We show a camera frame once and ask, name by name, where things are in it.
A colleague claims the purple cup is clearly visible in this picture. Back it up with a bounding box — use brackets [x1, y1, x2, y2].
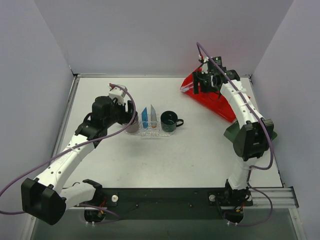
[125, 118, 140, 134]

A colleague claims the blue toothpaste tube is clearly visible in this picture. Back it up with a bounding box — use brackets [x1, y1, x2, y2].
[141, 107, 149, 129]

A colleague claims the toothbrush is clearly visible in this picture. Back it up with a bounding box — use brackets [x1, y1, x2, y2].
[180, 83, 194, 93]

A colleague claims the white orange-capped toothpaste tube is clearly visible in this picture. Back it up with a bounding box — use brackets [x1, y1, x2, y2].
[150, 104, 158, 129]

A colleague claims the dark green mug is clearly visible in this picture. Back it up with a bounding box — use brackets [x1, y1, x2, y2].
[160, 110, 184, 133]

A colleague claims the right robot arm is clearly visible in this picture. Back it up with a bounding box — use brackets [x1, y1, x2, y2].
[192, 70, 274, 193]

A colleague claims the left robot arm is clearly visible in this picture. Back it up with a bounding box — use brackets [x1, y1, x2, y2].
[21, 96, 137, 225]

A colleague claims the clear textured plastic tray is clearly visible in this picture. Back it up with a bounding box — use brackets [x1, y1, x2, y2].
[125, 120, 176, 137]

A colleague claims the red divided bin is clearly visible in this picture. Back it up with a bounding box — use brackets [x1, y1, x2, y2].
[180, 73, 236, 123]

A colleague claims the green bin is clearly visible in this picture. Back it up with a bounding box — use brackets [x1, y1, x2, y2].
[224, 121, 269, 146]

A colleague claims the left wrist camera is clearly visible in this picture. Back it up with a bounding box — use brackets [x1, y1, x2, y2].
[108, 84, 126, 106]

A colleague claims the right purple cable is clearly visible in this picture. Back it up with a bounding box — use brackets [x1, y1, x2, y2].
[196, 41, 275, 227]

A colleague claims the purple cable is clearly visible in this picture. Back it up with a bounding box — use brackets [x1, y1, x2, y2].
[196, 41, 275, 227]
[0, 83, 137, 225]

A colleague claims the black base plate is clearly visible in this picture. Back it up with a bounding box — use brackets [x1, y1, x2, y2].
[84, 187, 253, 221]

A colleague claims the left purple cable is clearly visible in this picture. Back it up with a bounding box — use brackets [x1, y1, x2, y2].
[0, 83, 137, 225]

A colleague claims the aluminium rail frame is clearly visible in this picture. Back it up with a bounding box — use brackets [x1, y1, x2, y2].
[32, 186, 300, 210]

